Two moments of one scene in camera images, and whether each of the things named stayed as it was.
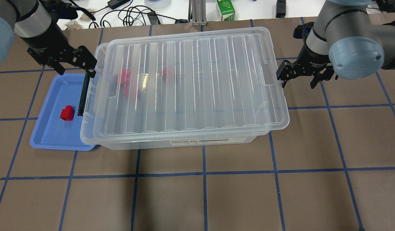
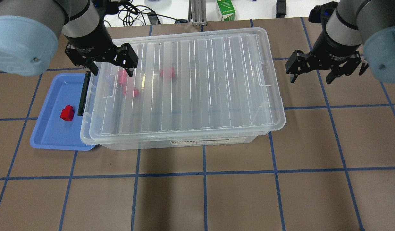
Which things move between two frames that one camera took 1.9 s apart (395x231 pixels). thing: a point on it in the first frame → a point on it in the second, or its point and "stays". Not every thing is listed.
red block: (67, 114) stays
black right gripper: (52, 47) → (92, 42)
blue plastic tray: (50, 131) stays
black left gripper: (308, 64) → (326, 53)
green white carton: (227, 9) stays
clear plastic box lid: (166, 85) stays
